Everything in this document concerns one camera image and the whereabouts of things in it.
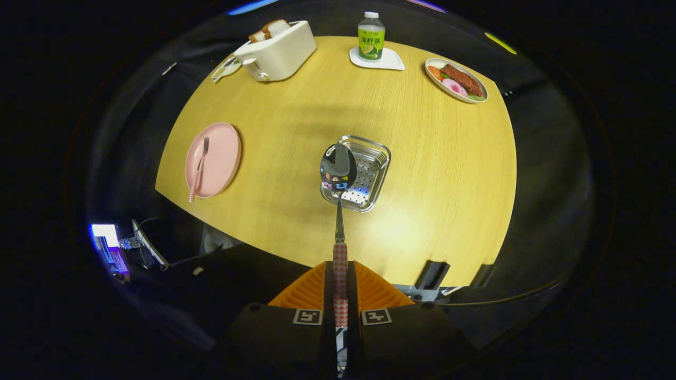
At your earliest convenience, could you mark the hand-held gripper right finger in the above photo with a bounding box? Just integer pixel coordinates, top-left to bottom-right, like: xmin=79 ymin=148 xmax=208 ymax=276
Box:
xmin=346 ymin=261 xmax=476 ymax=380

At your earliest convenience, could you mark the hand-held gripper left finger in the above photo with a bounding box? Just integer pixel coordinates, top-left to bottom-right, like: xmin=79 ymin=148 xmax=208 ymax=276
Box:
xmin=227 ymin=261 xmax=339 ymax=380

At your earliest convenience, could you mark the checked handle metal spoon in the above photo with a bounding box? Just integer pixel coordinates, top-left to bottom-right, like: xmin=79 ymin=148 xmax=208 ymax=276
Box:
xmin=320 ymin=142 xmax=358 ymax=329

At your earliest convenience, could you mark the checked handle metal fork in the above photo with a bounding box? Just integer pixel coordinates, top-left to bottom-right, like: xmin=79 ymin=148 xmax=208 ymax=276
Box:
xmin=188 ymin=137 xmax=210 ymax=203

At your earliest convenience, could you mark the metal perforated basket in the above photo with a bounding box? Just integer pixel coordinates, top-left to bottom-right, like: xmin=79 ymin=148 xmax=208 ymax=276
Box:
xmin=320 ymin=135 xmax=392 ymax=213

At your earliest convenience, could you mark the pink round plate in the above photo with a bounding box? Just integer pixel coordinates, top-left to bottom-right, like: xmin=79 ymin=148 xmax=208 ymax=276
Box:
xmin=185 ymin=122 xmax=242 ymax=199

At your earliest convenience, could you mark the lit computer monitor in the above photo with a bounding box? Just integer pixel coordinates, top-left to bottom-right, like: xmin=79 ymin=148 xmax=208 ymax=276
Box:
xmin=91 ymin=224 xmax=130 ymax=275

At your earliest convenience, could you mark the oval plate with food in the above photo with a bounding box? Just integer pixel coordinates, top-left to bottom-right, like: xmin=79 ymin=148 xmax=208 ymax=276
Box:
xmin=425 ymin=58 xmax=489 ymax=104

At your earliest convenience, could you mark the white square coaster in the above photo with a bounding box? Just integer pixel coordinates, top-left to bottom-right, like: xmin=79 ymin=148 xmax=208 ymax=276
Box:
xmin=349 ymin=47 xmax=406 ymax=71

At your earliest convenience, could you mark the white toaster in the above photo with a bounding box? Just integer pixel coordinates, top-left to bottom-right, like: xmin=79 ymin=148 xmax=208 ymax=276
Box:
xmin=233 ymin=20 xmax=318 ymax=82

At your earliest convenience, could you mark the white divided snack dish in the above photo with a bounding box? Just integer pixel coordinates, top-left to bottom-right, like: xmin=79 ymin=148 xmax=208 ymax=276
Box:
xmin=211 ymin=54 xmax=242 ymax=83

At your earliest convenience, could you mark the brown meat slice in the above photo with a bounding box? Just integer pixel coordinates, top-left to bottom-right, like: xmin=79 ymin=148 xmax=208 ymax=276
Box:
xmin=440 ymin=64 xmax=484 ymax=97

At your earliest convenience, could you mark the green label drink bottle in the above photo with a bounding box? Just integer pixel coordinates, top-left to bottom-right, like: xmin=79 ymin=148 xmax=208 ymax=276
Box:
xmin=358 ymin=12 xmax=386 ymax=62

